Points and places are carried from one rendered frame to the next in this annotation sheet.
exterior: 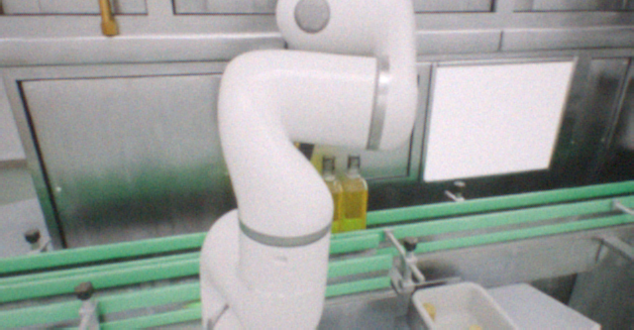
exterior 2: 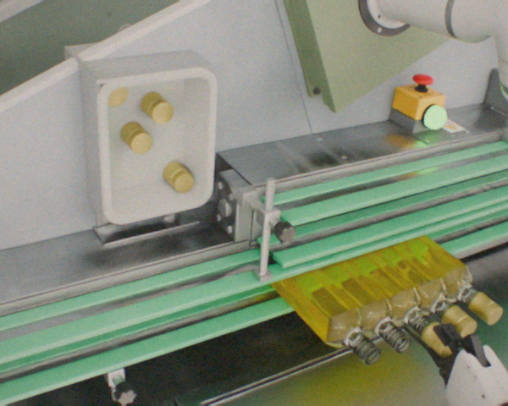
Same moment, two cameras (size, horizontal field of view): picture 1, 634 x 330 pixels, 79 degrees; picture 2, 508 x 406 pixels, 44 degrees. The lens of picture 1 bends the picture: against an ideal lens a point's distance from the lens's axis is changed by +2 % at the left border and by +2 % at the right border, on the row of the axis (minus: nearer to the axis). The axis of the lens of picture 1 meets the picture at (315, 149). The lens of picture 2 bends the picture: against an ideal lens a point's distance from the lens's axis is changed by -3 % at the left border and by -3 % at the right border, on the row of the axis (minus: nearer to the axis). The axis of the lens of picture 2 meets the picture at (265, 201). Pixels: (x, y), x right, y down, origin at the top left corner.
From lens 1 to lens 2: 79 cm
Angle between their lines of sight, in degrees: 51
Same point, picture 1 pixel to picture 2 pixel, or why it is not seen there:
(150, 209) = (485, 288)
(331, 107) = not seen: outside the picture
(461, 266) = (111, 258)
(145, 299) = (503, 161)
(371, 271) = (301, 206)
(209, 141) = not seen: hidden behind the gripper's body
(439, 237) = (168, 289)
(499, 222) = (64, 327)
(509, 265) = (12, 273)
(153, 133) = not seen: outside the picture
